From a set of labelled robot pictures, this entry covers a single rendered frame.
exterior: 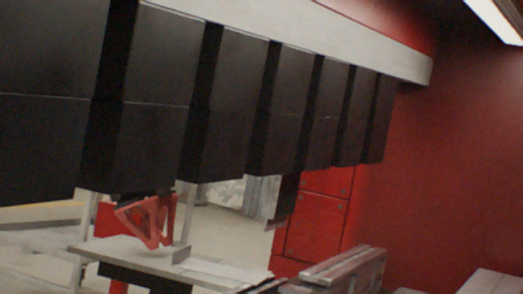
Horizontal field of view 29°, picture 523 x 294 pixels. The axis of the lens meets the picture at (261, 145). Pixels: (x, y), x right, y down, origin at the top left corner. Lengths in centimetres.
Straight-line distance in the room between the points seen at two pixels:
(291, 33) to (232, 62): 19
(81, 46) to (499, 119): 159
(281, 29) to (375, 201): 116
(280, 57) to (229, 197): 826
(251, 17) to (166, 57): 21
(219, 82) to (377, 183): 130
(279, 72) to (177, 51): 31
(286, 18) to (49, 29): 53
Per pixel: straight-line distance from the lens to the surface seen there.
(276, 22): 119
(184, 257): 155
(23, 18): 70
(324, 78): 143
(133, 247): 159
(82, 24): 77
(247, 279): 149
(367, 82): 170
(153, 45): 89
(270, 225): 146
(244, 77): 112
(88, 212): 454
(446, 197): 229
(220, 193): 952
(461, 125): 228
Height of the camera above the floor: 130
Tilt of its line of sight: 4 degrees down
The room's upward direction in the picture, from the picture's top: 11 degrees clockwise
